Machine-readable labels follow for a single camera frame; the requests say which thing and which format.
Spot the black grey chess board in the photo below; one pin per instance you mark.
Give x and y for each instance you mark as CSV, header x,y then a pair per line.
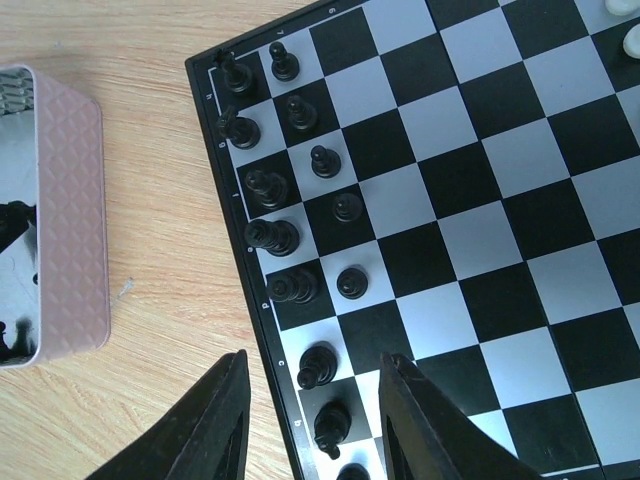
x,y
495,148

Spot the black pawn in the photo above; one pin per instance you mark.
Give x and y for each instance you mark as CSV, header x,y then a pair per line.
x,y
302,115
347,207
352,283
285,65
325,163

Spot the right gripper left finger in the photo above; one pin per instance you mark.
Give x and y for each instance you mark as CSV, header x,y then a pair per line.
x,y
203,436

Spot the pink tin with black pieces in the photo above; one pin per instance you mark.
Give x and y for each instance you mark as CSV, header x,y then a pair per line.
x,y
54,257

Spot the white pawn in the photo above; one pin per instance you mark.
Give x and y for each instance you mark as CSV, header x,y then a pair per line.
x,y
622,7
631,42

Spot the black bishop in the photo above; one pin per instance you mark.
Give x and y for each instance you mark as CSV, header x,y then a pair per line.
x,y
318,366

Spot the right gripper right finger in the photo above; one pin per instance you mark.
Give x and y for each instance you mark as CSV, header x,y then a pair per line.
x,y
425,436

